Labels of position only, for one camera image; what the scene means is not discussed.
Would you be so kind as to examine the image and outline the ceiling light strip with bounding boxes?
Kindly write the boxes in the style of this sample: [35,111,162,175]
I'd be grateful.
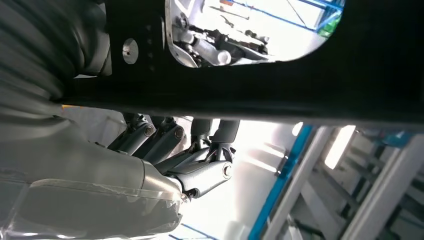
[323,125,357,170]

